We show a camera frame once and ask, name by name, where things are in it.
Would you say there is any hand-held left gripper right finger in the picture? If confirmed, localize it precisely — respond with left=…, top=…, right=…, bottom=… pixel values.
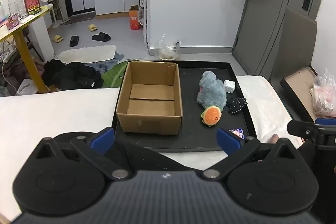
left=203, top=128, right=297, bottom=181

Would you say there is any glass jar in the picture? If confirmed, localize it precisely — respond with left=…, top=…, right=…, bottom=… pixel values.
left=7, top=0, right=28, bottom=20

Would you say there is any green leaf cartoon mat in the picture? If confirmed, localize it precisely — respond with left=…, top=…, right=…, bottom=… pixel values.
left=101, top=61, right=129, bottom=88

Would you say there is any blue fuzzy rug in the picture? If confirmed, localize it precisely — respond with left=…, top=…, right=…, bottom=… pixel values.
left=93, top=60, right=124, bottom=73

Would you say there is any grey plush toy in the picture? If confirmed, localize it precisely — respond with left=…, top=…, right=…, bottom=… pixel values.
left=197, top=70, right=227, bottom=111

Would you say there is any white standing fan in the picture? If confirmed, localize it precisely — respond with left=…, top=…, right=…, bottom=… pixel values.
left=39, top=0, right=62, bottom=28

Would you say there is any clear plastic bag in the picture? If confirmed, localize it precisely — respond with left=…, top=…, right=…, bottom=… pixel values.
left=158, top=34, right=181, bottom=61

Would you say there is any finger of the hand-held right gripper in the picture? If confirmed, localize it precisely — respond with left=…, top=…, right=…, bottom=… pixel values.
left=287, top=118, right=336, bottom=139

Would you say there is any black tray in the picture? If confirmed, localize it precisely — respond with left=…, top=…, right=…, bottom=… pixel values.
left=112, top=60, right=256, bottom=153

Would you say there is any pink plastic bag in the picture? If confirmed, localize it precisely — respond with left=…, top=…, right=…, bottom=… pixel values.
left=310, top=69, right=336, bottom=118

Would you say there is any brown cardboard box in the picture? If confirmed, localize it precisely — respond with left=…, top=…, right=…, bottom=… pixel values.
left=116, top=61, right=183, bottom=135

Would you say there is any yellow table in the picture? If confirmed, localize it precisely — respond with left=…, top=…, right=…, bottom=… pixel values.
left=0, top=4, right=54, bottom=93

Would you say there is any white bed sheet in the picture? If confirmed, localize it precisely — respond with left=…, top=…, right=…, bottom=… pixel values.
left=0, top=76, right=302, bottom=220

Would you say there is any white rack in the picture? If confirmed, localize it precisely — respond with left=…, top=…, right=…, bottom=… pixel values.
left=142, top=0, right=151, bottom=43

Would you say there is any white plastic bag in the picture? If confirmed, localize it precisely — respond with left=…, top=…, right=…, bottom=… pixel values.
left=16, top=79, right=37, bottom=96

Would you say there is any white floor mat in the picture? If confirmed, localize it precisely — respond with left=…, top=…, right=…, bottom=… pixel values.
left=58, top=45, right=116, bottom=64

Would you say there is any burger plush toy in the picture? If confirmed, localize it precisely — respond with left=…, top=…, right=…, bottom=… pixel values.
left=201, top=105, right=223, bottom=127

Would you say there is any dark chair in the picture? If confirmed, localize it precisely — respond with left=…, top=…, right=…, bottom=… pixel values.
left=0, top=27, right=45, bottom=77

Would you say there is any black stitched plush toy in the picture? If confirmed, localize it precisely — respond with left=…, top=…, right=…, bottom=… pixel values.
left=226, top=97, right=248, bottom=115

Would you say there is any red box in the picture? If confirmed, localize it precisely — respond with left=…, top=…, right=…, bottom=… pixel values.
left=22, top=0, right=42, bottom=15

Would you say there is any grey door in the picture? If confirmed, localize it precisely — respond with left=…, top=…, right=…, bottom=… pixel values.
left=232, top=0, right=328, bottom=80

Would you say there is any pile of black clothes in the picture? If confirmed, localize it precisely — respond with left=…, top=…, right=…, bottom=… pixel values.
left=42, top=59, right=104, bottom=90

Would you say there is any blue tissue packet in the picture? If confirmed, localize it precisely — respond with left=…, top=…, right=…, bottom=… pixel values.
left=228, top=129, right=245, bottom=139

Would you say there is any grey board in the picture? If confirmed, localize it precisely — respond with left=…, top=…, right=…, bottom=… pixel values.
left=270, top=6, right=317, bottom=83

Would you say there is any crumpled white tissue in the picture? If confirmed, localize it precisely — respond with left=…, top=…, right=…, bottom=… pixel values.
left=223, top=80, right=235, bottom=94

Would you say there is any orange carton box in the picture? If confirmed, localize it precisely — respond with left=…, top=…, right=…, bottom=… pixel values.
left=129, top=5, right=143, bottom=30

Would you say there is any open cardboard box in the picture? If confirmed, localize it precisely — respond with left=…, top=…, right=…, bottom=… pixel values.
left=280, top=65, right=323, bottom=122

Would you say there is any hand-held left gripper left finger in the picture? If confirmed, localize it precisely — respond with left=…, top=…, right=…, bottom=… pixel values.
left=35, top=127, right=132, bottom=181

